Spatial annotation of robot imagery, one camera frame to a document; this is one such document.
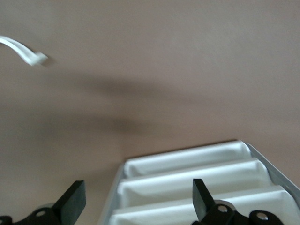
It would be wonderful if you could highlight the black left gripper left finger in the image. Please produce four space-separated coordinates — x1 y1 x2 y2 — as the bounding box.
23 180 86 225

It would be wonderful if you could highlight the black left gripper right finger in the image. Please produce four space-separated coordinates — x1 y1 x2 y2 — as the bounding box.
191 179 235 225

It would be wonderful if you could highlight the white drawer cabinet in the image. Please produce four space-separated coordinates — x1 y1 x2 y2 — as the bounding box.
98 140 300 225

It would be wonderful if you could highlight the white curved strip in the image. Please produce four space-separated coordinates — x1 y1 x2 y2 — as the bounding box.
0 35 49 68

